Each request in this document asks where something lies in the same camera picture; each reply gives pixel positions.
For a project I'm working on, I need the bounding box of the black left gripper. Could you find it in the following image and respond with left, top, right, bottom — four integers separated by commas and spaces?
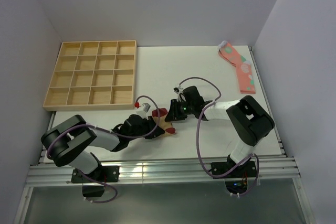
128, 116, 164, 141

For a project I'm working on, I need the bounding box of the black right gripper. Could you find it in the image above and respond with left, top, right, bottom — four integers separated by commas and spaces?
165, 99, 195, 121

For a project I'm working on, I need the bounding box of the beige red purple striped sock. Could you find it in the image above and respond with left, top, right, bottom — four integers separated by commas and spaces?
151, 108, 176, 137

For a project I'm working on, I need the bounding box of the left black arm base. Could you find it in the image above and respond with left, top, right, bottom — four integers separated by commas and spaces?
71, 166, 119, 202

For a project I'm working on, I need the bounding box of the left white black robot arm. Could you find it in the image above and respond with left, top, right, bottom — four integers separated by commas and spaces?
41, 114, 166, 182

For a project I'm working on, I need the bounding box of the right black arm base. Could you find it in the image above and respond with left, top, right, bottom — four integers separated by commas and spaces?
208, 161, 259, 197

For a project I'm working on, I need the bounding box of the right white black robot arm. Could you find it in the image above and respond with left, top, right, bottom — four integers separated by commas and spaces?
165, 86, 275, 177

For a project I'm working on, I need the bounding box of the pink patterned sock pair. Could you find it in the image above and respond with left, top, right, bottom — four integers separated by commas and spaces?
218, 40, 256, 94

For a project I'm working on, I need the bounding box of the wooden compartment tray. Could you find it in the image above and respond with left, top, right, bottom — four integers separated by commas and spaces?
43, 40, 137, 111

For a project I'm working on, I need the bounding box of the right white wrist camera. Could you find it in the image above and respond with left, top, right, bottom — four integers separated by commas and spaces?
173, 84, 185, 101

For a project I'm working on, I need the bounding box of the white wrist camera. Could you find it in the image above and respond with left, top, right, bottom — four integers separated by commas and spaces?
173, 84, 185, 101
134, 102, 151, 119

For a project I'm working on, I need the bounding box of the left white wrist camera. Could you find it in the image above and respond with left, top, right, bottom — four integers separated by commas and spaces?
134, 102, 151, 119

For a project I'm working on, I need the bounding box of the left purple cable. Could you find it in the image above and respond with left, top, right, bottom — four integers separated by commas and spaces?
46, 95, 158, 204

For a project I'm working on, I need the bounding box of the purple cable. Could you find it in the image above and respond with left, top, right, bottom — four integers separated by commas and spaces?
178, 77, 261, 196
46, 95, 158, 204

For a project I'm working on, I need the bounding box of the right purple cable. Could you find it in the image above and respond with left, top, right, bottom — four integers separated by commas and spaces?
178, 77, 261, 196

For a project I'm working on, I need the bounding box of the aluminium mounting rail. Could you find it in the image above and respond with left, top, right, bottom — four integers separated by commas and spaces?
25, 156, 301, 187

